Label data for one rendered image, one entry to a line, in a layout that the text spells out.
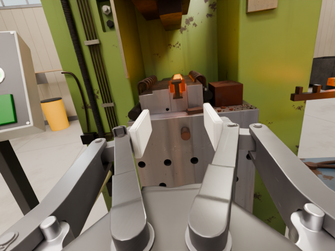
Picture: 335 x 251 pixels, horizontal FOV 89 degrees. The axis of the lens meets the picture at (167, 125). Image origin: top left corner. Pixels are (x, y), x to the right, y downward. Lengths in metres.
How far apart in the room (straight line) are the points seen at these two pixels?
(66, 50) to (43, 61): 4.13
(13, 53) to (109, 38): 0.28
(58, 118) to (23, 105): 3.70
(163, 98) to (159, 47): 0.52
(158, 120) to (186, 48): 0.60
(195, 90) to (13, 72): 0.49
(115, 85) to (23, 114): 0.32
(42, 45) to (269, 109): 4.67
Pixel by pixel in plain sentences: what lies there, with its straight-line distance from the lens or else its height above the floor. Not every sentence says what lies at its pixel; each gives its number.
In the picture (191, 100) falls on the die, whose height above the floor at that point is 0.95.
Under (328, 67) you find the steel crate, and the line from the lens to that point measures 5.51.
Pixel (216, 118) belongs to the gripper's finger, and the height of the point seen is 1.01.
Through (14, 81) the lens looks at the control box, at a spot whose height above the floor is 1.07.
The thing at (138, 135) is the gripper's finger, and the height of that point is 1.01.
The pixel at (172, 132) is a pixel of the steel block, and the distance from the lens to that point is 0.51.
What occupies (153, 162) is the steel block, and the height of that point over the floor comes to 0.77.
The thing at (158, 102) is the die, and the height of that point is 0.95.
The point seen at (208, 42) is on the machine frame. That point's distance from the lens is 1.03.
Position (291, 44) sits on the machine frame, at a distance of 0.78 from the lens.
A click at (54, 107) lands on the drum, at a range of 4.21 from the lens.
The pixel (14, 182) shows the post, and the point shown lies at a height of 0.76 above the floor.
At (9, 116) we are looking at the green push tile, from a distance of 0.56.
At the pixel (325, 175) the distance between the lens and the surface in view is 0.73.
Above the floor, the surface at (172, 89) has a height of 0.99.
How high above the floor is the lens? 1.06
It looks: 20 degrees down
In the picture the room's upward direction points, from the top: 8 degrees counter-clockwise
